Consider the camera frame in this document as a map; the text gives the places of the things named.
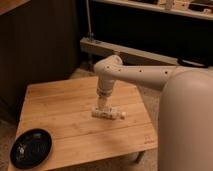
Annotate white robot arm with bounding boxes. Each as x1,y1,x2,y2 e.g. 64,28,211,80
94,55,213,171

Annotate black ceramic bowl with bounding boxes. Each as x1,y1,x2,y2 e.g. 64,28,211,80
10,128,52,170

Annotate wooden table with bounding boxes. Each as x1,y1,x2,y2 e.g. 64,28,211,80
7,76,158,171

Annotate long wooden beam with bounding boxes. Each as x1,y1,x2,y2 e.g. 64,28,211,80
79,36,213,69

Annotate metal pole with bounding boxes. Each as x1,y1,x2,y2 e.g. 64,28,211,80
86,0,94,41

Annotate wooden shelf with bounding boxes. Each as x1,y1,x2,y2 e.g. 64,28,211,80
92,0,213,21

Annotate black handle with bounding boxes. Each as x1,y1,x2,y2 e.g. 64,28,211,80
177,59,208,68

